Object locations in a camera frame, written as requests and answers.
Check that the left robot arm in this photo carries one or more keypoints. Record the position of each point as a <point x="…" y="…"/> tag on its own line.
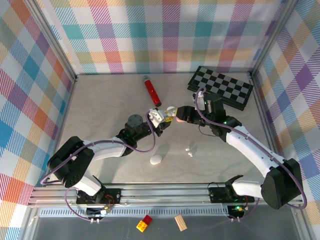
<point x="107" y="150"/>

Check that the yellow toy brick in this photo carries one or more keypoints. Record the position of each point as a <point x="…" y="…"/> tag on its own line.
<point x="141" y="225"/>

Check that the aluminium side rail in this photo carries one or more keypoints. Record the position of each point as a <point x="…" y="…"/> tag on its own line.
<point x="268" y="125"/>

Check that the black folding chessboard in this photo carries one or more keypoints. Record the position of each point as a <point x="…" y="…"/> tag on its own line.
<point x="225" y="87"/>

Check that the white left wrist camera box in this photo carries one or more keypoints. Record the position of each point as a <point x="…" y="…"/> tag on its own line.
<point x="156" y="116"/>

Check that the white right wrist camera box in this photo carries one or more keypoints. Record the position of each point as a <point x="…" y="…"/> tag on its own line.
<point x="200" y="101"/>

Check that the small controller board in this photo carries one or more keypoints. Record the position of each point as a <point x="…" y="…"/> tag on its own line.
<point x="100" y="212"/>
<point x="237" y="209"/>

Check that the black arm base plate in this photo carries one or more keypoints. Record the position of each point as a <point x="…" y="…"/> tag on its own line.
<point x="217" y="196"/>
<point x="112" y="195"/>

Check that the white earbud charging case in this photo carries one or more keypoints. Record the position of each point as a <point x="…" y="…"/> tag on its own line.
<point x="155" y="160"/>
<point x="170" y="110"/>

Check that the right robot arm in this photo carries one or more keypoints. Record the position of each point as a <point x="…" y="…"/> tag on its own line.
<point x="250" y="147"/>

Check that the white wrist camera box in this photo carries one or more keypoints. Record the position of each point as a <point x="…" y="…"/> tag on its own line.
<point x="200" y="101"/>
<point x="156" y="116"/>

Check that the red glitter microphone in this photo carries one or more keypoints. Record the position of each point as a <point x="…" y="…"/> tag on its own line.
<point x="152" y="92"/>

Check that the red toy brick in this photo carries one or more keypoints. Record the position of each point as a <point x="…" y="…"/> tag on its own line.
<point x="148" y="218"/>

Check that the aluminium frame post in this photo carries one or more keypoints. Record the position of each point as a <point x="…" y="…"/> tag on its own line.
<point x="272" y="37"/>
<point x="54" y="41"/>

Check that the wooden block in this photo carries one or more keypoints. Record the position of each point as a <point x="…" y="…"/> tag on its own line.
<point x="181" y="223"/>

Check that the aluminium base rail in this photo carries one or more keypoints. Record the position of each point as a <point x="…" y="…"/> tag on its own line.
<point x="162" y="192"/>

